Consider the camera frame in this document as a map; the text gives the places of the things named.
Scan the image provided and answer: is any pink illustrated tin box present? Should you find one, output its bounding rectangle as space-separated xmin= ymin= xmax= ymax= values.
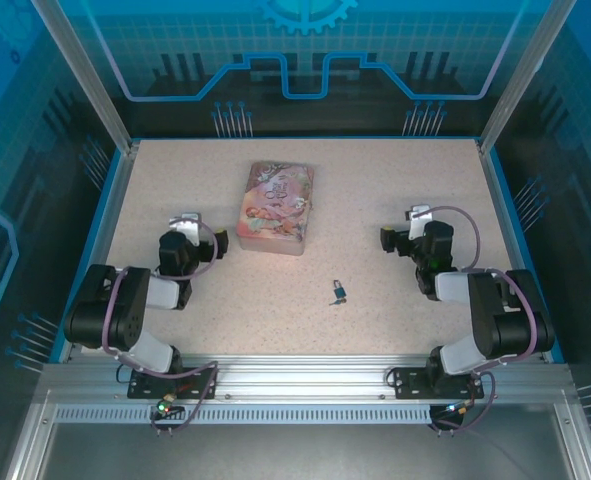
xmin=234 ymin=159 xmax=317 ymax=257

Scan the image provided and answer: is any blue table edge strip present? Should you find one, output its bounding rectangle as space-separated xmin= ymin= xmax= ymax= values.
xmin=487 ymin=148 xmax=566 ymax=364
xmin=49 ymin=149 xmax=125 ymax=364

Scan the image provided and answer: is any aluminium side frame rail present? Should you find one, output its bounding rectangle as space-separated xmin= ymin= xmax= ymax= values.
xmin=477 ymin=139 xmax=551 ymax=362

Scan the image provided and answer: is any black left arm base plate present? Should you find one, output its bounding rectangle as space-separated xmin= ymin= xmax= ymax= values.
xmin=127 ymin=367 xmax=220 ymax=401

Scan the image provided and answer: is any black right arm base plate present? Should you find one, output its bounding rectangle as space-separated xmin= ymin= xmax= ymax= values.
xmin=392 ymin=367 xmax=482 ymax=400

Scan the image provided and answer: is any aluminium mounting rail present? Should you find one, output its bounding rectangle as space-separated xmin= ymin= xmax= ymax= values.
xmin=39 ymin=353 xmax=574 ymax=404

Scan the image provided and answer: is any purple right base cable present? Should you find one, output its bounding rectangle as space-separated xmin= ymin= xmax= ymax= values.
xmin=432 ymin=369 xmax=497 ymax=432

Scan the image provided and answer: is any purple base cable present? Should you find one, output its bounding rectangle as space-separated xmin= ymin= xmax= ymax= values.
xmin=149 ymin=360 xmax=221 ymax=431
xmin=432 ymin=369 xmax=497 ymax=432

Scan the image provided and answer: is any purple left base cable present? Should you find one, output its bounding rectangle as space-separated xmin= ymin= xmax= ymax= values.
xmin=149 ymin=360 xmax=221 ymax=431

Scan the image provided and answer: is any slotted grey cable duct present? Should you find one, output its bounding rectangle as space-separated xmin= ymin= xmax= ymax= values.
xmin=53 ymin=404 xmax=434 ymax=425

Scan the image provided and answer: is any aluminium frame post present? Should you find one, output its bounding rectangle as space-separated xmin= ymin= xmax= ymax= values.
xmin=477 ymin=0 xmax=564 ymax=154
xmin=30 ymin=0 xmax=141 ymax=154

